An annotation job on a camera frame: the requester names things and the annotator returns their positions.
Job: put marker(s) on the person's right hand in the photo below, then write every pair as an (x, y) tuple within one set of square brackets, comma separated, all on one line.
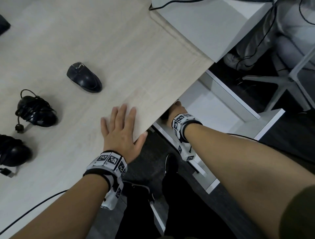
[(177, 109)]

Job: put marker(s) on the person's left hand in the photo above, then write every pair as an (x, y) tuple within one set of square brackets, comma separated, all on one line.
[(120, 138)]

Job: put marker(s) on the white drawer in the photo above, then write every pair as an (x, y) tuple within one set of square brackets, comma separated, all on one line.
[(211, 108)]

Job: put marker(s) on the person's left forearm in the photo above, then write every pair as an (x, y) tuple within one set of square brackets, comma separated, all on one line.
[(64, 211)]

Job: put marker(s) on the person's right forearm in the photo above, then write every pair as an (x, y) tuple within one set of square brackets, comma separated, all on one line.
[(233, 167)]

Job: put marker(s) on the person's left leg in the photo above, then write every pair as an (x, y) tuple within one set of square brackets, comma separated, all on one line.
[(137, 221)]

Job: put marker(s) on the person's right leg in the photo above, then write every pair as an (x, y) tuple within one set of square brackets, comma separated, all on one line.
[(192, 209)]

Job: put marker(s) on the right wrist marker band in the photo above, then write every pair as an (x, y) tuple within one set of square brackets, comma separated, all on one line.
[(182, 123)]

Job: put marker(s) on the black shoe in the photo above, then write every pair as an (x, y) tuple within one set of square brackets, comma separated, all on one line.
[(137, 188), (172, 163)]

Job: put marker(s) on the large white box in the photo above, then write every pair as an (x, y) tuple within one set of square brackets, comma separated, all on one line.
[(209, 24)]

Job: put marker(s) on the white chair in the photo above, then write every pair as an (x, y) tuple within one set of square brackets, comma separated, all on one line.
[(290, 81)]

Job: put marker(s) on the black power strip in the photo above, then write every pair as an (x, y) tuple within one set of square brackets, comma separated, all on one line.
[(3, 24)]

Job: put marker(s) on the dark olive shirt sleeve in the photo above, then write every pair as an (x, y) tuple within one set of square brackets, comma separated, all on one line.
[(300, 216)]

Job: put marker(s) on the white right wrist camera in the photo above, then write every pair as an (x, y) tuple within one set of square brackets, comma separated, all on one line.
[(187, 152)]

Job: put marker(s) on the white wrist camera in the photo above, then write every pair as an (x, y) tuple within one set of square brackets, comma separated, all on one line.
[(187, 152), (112, 197)]

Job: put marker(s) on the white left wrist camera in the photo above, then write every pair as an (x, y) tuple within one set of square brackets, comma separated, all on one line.
[(112, 197)]

